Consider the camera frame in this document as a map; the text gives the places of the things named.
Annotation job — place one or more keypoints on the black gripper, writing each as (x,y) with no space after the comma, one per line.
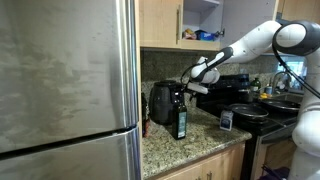
(190,94)

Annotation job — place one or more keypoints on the black air fryer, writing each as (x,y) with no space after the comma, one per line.
(161,103)

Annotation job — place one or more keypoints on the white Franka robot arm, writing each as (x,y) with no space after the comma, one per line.
(253,43)

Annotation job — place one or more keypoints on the black electric stove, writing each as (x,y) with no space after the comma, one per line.
(216,100)

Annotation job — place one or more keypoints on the dark olive oil bottle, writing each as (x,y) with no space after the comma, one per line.
(175,124)

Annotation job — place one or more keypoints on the dark cooking pot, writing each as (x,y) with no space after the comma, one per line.
(245,96)

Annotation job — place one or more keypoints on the yellow red snack package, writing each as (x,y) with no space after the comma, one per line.
(189,34)

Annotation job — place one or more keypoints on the black nonstick frying pan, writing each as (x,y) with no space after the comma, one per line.
(283,105)
(248,111)

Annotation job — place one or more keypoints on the blue snack package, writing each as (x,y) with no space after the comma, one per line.
(206,35)

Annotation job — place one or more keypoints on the green glass bottle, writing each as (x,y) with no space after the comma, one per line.
(255,85)

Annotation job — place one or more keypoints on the black cabinet door hinge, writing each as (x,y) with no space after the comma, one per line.
(219,33)

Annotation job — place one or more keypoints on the yellow sponge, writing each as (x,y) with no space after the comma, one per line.
(263,96)

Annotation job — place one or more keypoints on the light wood cabinet door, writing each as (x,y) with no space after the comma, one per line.
(158,23)
(246,16)

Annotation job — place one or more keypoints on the light wood lower cabinet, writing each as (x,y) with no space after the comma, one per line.
(223,165)

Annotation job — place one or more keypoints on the light wood cabinet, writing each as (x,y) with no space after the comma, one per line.
(223,165)
(203,16)

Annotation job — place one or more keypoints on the blue dish soap bottle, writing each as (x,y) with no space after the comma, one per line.
(268,90)

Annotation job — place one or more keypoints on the light wood upper cabinet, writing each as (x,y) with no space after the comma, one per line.
(203,16)

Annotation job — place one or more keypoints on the tall wood side panel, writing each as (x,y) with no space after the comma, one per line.
(138,33)

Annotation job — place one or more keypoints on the stainless kitchen sink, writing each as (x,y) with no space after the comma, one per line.
(286,97)

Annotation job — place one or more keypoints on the bright kitchen window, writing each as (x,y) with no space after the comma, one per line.
(298,63)

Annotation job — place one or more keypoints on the dark mixed clutter pile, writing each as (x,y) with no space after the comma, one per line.
(275,174)

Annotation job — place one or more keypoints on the stainless steel refrigerator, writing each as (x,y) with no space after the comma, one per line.
(66,83)

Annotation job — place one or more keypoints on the wood cabinet beside hood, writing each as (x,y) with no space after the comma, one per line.
(300,10)

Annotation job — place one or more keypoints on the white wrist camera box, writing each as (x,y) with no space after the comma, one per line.
(198,88)

